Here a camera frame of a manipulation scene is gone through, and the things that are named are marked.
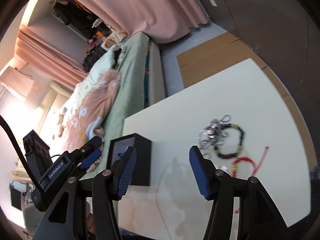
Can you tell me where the red string bracelet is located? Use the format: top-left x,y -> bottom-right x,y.
231,146 -> 270,178

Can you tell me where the silver ball chain necklace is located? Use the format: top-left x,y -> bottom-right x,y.
198,114 -> 232,149

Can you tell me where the black jewelry box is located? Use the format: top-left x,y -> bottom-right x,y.
106,133 -> 153,186

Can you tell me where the peach floral blanket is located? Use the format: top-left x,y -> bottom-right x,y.
62,70 -> 121,152

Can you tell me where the pink window curtain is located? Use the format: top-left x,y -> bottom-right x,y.
15,25 -> 87,89

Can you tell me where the bed with green sheet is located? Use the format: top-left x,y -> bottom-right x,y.
55,32 -> 156,179

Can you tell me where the pink floor curtain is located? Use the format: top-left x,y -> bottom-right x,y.
77,0 -> 209,43

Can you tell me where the brown cardboard sheet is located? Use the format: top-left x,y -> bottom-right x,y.
177,32 -> 314,152

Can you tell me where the black cable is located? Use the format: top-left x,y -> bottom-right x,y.
0,114 -> 45,196

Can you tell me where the green and black bead bracelet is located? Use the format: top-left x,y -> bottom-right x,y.
213,123 -> 246,160

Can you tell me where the white wall switch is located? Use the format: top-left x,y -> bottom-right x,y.
209,0 -> 217,7

